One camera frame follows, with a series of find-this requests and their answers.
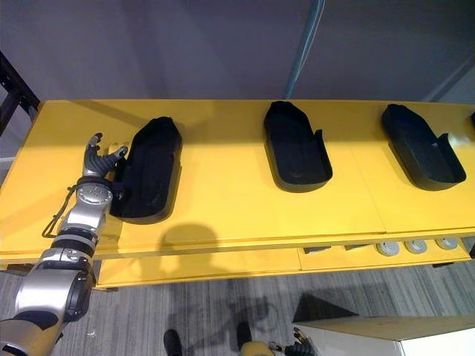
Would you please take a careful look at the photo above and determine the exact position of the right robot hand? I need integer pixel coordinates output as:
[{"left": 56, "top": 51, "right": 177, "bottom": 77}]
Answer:
[{"left": 268, "top": 326, "right": 318, "bottom": 356}]

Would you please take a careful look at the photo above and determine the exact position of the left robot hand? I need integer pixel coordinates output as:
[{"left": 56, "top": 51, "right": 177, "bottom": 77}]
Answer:
[{"left": 82, "top": 132, "right": 129, "bottom": 180}]

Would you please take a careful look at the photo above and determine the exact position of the black plastic housing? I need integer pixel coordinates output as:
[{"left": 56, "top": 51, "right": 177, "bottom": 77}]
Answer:
[
  {"left": 108, "top": 116, "right": 183, "bottom": 225},
  {"left": 381, "top": 103, "right": 468, "bottom": 192},
  {"left": 262, "top": 100, "right": 333, "bottom": 194}
]

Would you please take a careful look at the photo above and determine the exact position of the yellow shelf unit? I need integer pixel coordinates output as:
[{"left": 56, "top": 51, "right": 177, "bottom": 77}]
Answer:
[{"left": 0, "top": 98, "right": 475, "bottom": 291}]

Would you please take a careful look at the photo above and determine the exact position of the yellow rounded object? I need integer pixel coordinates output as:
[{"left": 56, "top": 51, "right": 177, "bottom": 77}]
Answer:
[{"left": 240, "top": 340, "right": 272, "bottom": 356}]

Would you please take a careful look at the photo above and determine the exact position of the robot right dark foot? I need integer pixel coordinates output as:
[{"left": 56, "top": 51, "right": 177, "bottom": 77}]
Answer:
[{"left": 235, "top": 321, "right": 253, "bottom": 346}]

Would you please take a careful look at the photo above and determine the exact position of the robot dark foot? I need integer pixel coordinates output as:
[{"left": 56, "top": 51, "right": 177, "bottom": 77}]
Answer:
[
  {"left": 235, "top": 321, "right": 253, "bottom": 346},
  {"left": 163, "top": 329, "right": 183, "bottom": 356}
]

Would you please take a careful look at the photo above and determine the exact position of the white cardboard box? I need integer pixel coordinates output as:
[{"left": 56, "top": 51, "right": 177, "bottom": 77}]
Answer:
[{"left": 292, "top": 314, "right": 475, "bottom": 356}]

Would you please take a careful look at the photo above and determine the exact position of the black metal rack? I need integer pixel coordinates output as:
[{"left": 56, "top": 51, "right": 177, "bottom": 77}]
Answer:
[{"left": 0, "top": 50, "right": 42, "bottom": 138}]

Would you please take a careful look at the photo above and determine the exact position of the robot left dark foot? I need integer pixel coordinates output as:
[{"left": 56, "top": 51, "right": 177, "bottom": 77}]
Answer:
[{"left": 163, "top": 329, "right": 183, "bottom": 356}]

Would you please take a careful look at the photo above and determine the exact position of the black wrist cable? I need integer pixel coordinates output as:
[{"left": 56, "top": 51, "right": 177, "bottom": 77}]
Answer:
[{"left": 42, "top": 186, "right": 79, "bottom": 239}]

